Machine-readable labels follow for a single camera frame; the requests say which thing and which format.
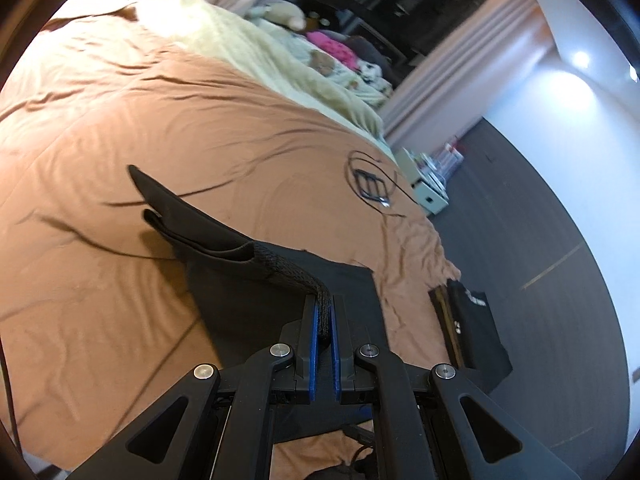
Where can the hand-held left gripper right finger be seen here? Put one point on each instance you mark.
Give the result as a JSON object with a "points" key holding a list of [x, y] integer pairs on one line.
{"points": [[336, 350]]}

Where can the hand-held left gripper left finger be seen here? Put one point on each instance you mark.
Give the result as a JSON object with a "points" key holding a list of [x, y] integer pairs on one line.
{"points": [[314, 350]]}

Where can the black sleeveless shirt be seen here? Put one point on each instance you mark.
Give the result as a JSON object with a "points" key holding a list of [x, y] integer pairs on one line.
{"points": [[240, 280]]}

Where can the folded black clothes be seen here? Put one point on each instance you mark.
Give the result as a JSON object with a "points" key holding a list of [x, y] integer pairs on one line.
{"points": [[480, 335]]}

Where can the white drawer unit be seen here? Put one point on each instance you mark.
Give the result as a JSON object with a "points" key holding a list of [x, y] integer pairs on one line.
{"points": [[425, 190]]}

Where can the black and white plush toy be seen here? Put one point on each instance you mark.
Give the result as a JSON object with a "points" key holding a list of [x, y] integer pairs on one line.
{"points": [[370, 74]]}

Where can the brown blanket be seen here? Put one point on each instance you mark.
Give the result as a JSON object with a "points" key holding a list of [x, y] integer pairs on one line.
{"points": [[125, 135]]}

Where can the dark brown stuffed toy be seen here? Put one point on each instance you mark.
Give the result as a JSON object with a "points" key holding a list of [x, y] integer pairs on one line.
{"points": [[372, 50]]}

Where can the pink plush toy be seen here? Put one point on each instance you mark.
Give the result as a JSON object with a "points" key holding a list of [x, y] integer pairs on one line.
{"points": [[332, 47]]}

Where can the beige blanket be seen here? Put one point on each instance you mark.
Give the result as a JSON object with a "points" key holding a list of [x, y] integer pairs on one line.
{"points": [[225, 30]]}

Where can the white stuffed toy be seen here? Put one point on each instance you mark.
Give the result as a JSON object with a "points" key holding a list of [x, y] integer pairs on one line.
{"points": [[277, 15]]}

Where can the ceiling spotlight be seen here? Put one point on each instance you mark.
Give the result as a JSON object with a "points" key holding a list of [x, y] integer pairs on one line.
{"points": [[580, 59]]}

